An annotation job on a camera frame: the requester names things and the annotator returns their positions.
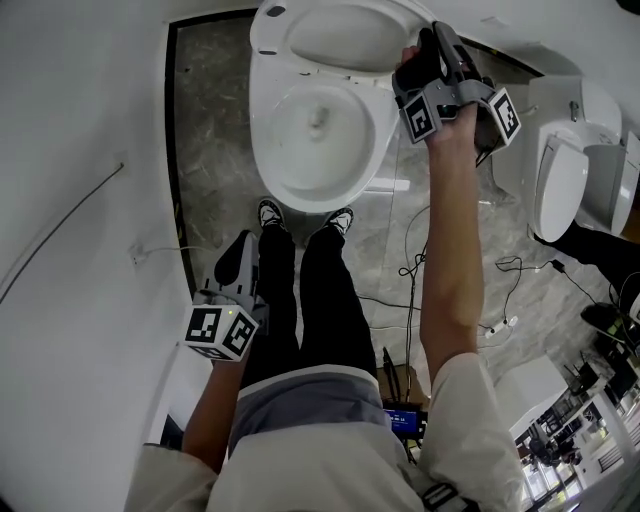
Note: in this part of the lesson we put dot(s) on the white table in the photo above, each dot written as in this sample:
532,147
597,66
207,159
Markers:
540,395

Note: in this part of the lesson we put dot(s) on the person's left forearm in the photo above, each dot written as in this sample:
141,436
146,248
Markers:
215,415

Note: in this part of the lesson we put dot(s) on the person's cream grey shirt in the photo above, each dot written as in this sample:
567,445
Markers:
310,475

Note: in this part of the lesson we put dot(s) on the person's left shoe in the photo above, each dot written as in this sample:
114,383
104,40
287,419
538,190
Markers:
270,212

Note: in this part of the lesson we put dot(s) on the white one-piece toilet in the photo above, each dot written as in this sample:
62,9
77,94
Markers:
560,190

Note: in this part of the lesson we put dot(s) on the person's right hand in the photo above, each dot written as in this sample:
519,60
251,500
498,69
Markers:
410,55

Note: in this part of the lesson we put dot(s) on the blue screen device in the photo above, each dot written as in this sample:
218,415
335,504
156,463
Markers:
400,422

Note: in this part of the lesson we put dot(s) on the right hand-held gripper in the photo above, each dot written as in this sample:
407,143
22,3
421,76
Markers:
470,92

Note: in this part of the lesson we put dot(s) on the person's shoe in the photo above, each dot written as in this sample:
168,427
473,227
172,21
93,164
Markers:
341,220
270,212

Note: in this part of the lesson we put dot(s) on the white wall socket with plug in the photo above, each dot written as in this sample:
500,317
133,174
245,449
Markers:
139,254

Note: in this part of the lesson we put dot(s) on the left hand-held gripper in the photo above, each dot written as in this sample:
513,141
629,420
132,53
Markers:
202,327

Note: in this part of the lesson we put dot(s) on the person's right shoe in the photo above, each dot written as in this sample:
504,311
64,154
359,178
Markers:
341,220

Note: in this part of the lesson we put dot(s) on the person's right forearm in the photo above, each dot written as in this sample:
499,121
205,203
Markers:
450,240

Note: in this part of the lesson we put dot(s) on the white compact toilet body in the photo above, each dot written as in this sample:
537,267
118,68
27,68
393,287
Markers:
360,165

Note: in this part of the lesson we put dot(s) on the person's black trousers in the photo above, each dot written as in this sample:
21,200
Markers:
280,325

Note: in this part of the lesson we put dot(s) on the white power strip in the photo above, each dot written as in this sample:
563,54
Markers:
500,327

